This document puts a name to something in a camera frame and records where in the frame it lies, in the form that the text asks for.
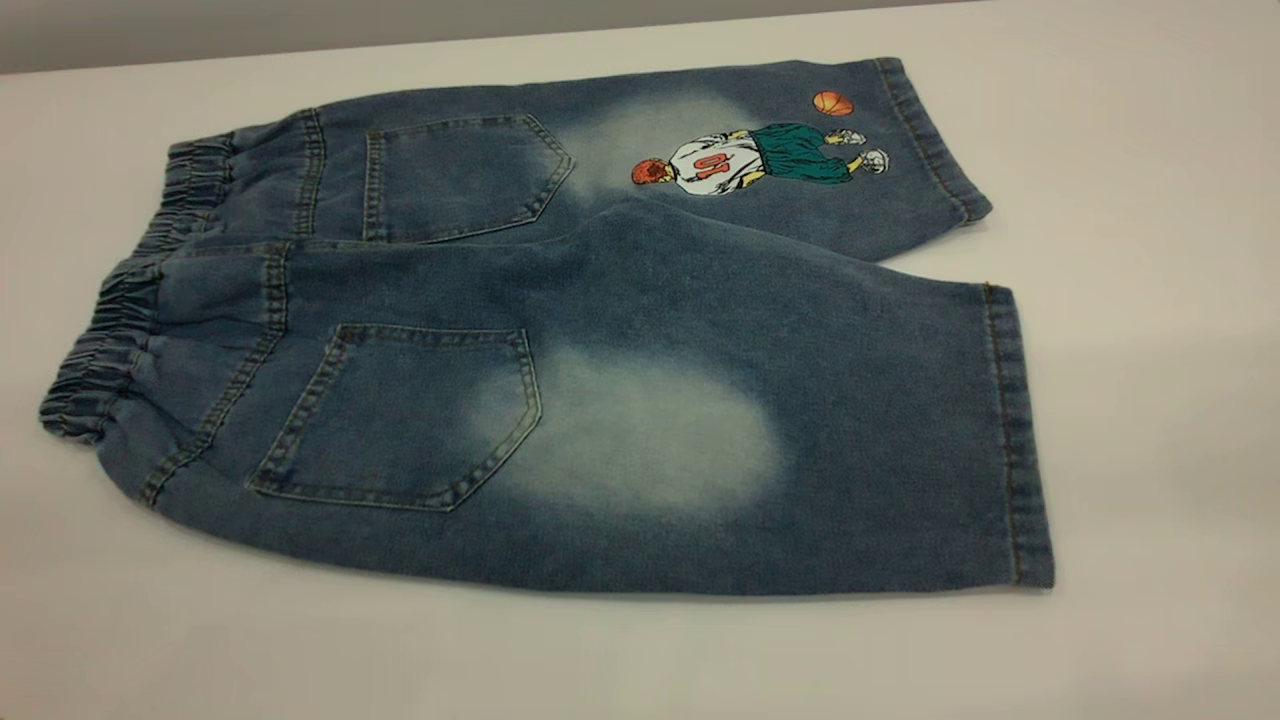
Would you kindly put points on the blue denim shorts with print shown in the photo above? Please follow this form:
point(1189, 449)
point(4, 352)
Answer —
point(640, 400)

